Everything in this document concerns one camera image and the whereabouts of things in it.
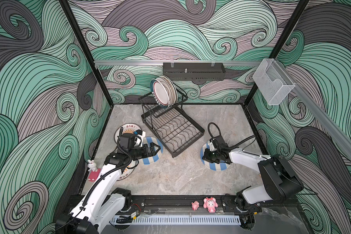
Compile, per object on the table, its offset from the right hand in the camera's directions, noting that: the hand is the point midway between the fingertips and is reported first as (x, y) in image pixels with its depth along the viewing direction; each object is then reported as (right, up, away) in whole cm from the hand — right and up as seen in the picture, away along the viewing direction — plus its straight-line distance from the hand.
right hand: (202, 157), depth 90 cm
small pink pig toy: (-7, -18, -19) cm, 27 cm away
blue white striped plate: (+4, -4, -4) cm, 7 cm away
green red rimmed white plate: (-27, +41, +1) cm, 49 cm away
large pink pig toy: (0, -18, -19) cm, 26 cm away
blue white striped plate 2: (-28, +1, 0) cm, 28 cm away
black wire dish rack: (-18, +19, +14) cm, 29 cm away
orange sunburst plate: (-52, +17, +14) cm, 56 cm away
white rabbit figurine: (-64, -1, -11) cm, 65 cm away
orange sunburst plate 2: (-45, -6, -6) cm, 46 cm away
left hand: (-28, +9, -13) cm, 32 cm away
